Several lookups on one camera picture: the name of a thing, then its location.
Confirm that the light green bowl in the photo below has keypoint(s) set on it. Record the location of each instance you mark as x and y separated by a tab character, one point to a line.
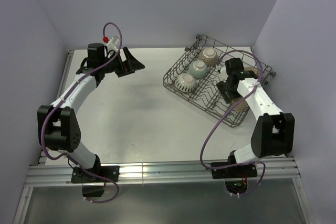
198	69

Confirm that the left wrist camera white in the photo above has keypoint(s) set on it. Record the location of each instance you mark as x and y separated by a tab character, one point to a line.
112	43

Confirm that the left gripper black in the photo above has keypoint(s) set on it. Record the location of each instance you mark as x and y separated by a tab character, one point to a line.
128	66

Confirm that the black glossy bowl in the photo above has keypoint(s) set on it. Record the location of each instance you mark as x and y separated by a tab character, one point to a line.
254	70

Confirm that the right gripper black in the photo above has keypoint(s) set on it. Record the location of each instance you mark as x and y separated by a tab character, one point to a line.
222	87

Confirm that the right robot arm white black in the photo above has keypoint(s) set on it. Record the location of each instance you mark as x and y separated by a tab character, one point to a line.
274	130

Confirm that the aluminium rail frame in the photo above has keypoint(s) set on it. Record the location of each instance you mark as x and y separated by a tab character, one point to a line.
155	137

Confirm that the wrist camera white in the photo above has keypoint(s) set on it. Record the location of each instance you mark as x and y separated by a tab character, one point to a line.
222	72
112	43

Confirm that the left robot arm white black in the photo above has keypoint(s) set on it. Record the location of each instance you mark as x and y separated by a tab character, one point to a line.
57	123

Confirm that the red patterned bowl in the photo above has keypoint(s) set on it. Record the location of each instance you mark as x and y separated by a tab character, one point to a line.
209	56

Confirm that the white bowl striped outside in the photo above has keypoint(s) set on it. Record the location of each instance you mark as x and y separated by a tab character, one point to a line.
185	83

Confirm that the plain white bowl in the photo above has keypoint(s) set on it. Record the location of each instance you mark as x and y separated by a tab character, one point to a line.
240	104

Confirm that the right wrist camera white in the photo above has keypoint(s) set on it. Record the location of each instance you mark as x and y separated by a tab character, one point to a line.
222	72

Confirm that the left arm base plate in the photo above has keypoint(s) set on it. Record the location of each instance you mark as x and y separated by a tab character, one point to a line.
109	172

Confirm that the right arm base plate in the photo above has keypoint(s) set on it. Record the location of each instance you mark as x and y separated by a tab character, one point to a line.
246	171

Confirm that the grey wire dish rack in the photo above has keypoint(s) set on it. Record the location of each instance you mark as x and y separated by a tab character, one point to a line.
205	96

